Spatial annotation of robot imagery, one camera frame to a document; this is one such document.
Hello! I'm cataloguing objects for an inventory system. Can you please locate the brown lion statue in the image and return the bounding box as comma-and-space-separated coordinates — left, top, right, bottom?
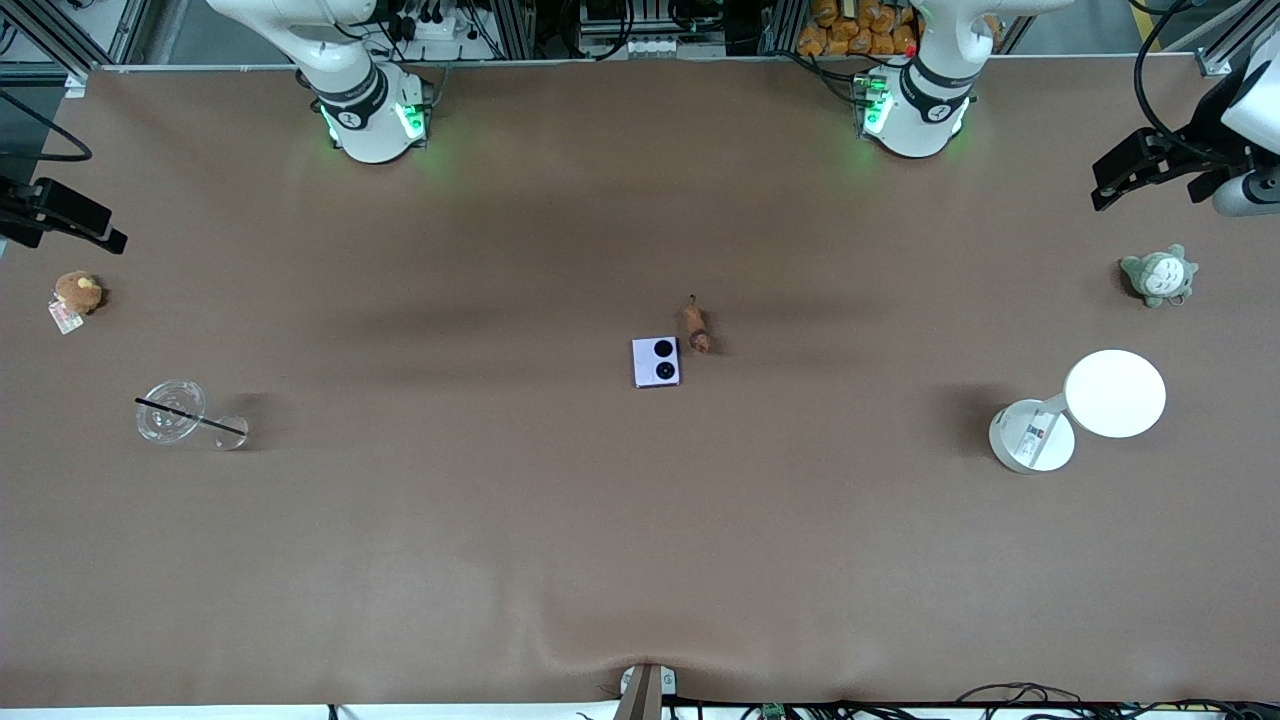
683, 294, 714, 355

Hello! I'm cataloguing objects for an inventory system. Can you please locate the lilac flip phone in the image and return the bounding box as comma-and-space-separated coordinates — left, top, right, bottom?
631, 336, 683, 390

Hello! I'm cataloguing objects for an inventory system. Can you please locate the brown plush toy with tag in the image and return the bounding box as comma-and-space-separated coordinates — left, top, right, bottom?
48, 271, 104, 335

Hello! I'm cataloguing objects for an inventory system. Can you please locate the grey Totoro plush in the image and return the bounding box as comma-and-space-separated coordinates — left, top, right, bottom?
1119, 244, 1199, 309

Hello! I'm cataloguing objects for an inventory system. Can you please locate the clear plastic cup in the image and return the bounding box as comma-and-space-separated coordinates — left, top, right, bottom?
136, 379, 249, 452

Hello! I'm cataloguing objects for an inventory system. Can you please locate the black straw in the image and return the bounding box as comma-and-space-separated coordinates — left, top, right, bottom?
135, 398, 247, 437

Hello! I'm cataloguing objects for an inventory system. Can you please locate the white round desk lamp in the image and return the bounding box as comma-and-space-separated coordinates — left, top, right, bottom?
989, 349, 1168, 475

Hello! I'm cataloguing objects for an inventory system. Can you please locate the orange plush toy pile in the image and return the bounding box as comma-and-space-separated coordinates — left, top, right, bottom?
796, 0, 921, 58

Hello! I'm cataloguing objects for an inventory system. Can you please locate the white power strip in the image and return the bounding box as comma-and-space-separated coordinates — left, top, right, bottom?
385, 8, 463, 43

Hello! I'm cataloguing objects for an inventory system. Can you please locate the brown table cover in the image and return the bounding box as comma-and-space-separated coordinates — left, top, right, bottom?
0, 58, 1280, 707

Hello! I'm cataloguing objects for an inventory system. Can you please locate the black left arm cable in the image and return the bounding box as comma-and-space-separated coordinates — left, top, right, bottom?
1133, 0, 1216, 153

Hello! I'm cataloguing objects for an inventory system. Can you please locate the aluminium frame profile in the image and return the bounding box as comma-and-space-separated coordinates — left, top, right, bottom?
1165, 0, 1280, 77
0, 0, 151, 81

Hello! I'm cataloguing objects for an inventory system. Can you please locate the black floor cable bundle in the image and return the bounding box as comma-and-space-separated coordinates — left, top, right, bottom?
955, 682, 1280, 720

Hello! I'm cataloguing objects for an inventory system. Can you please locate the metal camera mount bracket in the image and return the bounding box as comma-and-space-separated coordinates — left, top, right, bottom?
618, 662, 679, 720

